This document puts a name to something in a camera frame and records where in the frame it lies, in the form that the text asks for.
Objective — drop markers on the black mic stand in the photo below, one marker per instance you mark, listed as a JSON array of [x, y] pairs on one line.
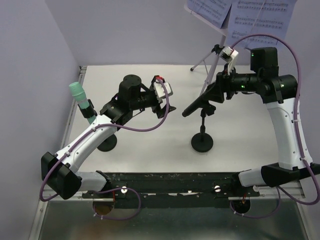
[[88, 112], [202, 142]]

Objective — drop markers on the black mounting rail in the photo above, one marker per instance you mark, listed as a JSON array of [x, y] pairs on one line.
[[171, 190]]

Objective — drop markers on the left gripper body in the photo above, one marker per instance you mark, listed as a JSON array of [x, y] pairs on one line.
[[148, 99]]

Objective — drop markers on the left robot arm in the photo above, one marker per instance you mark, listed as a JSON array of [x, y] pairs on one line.
[[61, 171]]

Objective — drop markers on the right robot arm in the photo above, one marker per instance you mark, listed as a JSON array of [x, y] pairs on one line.
[[279, 93]]

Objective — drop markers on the right sheet music page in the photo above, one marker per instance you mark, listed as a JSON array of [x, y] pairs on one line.
[[249, 17]]

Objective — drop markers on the green microphone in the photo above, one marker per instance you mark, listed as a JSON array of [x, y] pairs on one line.
[[77, 91]]

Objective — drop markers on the aluminium frame rail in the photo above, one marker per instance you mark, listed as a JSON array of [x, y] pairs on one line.
[[42, 206]]

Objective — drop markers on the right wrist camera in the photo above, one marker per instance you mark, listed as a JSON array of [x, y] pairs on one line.
[[229, 55]]

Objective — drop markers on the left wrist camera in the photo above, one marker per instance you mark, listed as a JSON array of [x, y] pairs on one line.
[[162, 88]]

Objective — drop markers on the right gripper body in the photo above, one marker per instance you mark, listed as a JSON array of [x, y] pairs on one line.
[[230, 79]]

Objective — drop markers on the black microphone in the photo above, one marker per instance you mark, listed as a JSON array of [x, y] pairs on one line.
[[200, 102]]

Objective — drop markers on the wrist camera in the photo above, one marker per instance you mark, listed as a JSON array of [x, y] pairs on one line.
[[162, 88], [229, 55]]

